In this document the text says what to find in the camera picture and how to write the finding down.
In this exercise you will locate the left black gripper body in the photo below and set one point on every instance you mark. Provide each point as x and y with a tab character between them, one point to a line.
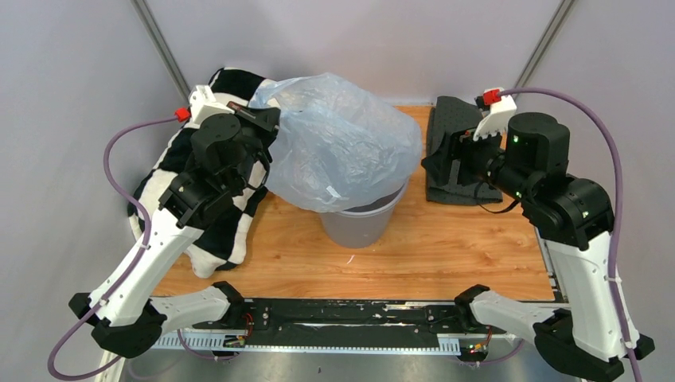
259	135

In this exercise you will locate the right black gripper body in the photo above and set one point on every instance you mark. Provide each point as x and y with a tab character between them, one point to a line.
475	157

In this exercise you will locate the blue translucent trash bag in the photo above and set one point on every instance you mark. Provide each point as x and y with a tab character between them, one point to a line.
339	146

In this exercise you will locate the grey plastic trash bin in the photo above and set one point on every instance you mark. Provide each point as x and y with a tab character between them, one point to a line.
362	226

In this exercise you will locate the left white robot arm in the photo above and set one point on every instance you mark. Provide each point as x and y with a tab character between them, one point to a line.
125	317

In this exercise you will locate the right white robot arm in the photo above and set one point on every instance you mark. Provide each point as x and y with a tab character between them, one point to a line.
574	221

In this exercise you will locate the dark grey dotted cloth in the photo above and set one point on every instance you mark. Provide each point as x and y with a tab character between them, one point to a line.
449	116

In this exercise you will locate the black white checkered pillow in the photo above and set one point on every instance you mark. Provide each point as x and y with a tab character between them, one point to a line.
193	178

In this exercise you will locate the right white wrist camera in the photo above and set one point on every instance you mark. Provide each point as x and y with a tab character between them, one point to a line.
497	111

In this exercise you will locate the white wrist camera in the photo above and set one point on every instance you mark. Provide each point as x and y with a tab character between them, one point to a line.
497	111
204	102

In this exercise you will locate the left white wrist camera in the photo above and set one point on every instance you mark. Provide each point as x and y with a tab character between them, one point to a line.
204	102

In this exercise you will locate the left aluminium frame post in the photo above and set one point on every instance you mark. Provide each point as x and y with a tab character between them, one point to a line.
153	30

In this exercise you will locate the aluminium frame post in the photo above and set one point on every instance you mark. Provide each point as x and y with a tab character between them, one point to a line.
153	30
554	26

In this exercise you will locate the right aluminium frame post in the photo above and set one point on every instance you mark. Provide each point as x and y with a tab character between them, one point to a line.
554	26

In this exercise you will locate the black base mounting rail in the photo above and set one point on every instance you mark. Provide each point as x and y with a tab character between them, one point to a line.
385	327

